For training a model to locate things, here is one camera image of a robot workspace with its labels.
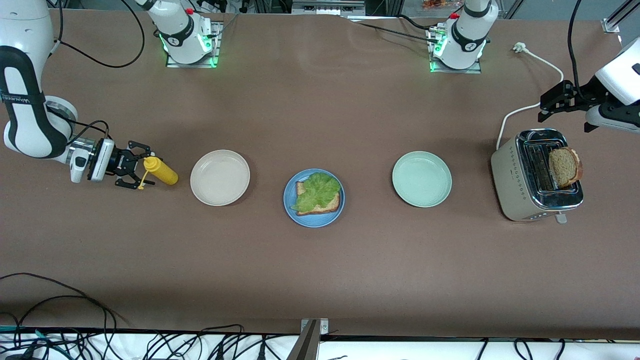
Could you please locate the aluminium frame corner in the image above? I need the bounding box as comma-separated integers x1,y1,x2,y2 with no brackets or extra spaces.
601,0,640,34

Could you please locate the blue plate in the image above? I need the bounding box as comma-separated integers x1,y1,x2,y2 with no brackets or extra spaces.
283,168,346,229

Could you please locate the yellow mustard squeeze bottle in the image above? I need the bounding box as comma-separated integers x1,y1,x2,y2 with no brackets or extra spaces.
137,156,179,191

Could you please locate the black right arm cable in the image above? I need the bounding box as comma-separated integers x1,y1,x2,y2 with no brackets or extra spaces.
47,0,147,151

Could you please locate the beige and chrome toaster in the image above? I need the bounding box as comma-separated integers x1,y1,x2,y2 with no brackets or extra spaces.
490,128,585,224

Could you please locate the white toaster power cable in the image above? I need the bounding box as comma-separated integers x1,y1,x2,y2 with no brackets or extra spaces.
496,42,565,151

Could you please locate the brown toast bread slice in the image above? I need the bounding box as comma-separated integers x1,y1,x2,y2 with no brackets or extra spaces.
548,146,584,189
295,180,342,217

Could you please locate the orange snack bag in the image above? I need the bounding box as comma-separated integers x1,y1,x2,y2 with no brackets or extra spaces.
421,0,463,11

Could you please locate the silver table edge bracket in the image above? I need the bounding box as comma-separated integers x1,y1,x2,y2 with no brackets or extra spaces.
300,318,331,336

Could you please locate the grey metal box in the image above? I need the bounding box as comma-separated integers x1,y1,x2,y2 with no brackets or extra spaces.
291,0,367,16

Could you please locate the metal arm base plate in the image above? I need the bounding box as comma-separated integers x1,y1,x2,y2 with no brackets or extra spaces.
165,20,222,69
426,24,484,75

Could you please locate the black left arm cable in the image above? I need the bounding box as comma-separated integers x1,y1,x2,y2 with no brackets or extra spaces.
566,0,582,92

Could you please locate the beige plate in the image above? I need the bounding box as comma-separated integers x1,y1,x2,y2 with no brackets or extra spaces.
189,149,251,207

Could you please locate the long black looped cable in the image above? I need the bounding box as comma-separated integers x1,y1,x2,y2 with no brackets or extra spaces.
0,272,121,360

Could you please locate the green lettuce leaf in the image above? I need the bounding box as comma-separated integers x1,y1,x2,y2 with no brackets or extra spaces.
291,172,342,213

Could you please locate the black base cable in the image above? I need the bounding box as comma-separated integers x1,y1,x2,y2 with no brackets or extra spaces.
345,14,443,46
207,12,241,41

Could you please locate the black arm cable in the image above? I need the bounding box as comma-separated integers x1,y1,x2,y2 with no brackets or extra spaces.
47,0,147,151
566,0,582,92

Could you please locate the green plate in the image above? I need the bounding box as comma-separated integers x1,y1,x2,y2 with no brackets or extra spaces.
391,150,453,208

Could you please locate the dark aluminium profile post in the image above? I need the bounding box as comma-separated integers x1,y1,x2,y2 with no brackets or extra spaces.
286,320,321,360

